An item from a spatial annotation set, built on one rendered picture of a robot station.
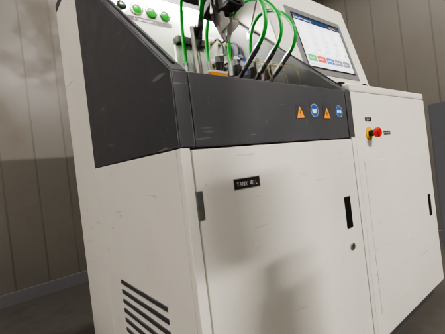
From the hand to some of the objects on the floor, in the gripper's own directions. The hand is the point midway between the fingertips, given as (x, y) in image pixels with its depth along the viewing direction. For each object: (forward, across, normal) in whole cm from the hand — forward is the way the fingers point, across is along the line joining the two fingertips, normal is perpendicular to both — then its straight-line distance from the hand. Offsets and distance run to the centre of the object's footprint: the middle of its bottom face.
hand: (224, 39), depth 99 cm
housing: (+116, +35, +50) cm, 131 cm away
